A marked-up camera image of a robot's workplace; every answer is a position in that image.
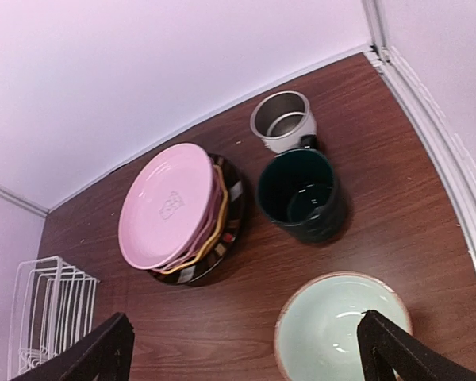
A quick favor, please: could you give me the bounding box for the light pink plate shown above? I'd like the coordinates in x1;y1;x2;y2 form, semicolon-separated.
118;143;213;270

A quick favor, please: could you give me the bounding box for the black rimmed cream plate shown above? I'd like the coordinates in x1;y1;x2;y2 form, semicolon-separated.
147;153;247;285

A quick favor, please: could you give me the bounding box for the white wire dish rack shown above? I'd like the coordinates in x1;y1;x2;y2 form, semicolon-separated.
7;256;100;380

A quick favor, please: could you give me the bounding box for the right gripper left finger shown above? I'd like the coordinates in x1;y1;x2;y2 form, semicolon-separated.
16;313;135;380

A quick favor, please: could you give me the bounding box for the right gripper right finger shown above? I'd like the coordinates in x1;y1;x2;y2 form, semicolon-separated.
357;310;476;381

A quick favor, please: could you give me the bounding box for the dark green mug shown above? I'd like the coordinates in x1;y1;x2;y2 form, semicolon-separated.
256;148;348;244

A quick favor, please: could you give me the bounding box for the dark pink polka dot plate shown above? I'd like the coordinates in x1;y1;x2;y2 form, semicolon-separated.
153;164;227;274

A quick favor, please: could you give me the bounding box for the right aluminium frame post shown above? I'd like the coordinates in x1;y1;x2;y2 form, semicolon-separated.
363;1;476;273

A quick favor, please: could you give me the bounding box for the left aluminium frame post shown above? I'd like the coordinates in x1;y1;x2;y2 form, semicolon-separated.
0;185;49;217

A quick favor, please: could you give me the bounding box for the aluminium frame post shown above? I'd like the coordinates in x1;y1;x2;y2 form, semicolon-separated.
0;185;49;217
363;1;476;273

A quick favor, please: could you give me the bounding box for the white and brown cup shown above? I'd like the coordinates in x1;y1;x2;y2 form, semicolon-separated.
250;90;317;154

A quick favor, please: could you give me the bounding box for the yellow polka dot plate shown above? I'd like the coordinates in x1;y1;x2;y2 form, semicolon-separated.
162;176;229;275

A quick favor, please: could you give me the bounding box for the light blue bowl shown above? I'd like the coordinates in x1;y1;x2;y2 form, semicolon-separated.
274;271;413;380

